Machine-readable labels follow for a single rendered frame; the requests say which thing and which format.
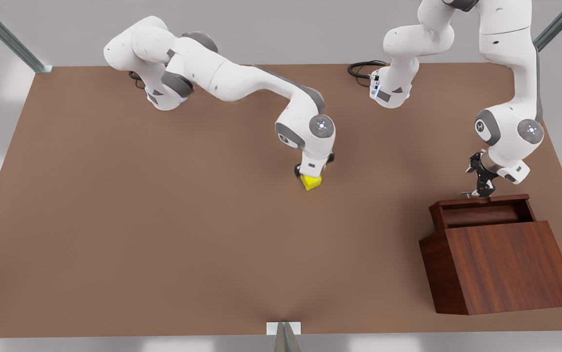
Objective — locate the yellow square block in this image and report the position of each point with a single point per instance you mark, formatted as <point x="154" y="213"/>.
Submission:
<point x="311" y="182"/>

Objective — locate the brown wooden drawer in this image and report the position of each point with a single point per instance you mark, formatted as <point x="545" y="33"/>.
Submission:
<point x="483" y="212"/>

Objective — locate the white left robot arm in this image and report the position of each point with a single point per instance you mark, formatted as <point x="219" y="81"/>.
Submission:
<point x="505" y="39"/>

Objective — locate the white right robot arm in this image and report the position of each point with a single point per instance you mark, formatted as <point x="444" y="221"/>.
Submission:
<point x="241" y="80"/>

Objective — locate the brown wooden cabinet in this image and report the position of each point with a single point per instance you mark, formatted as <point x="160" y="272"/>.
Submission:
<point x="501" y="266"/>

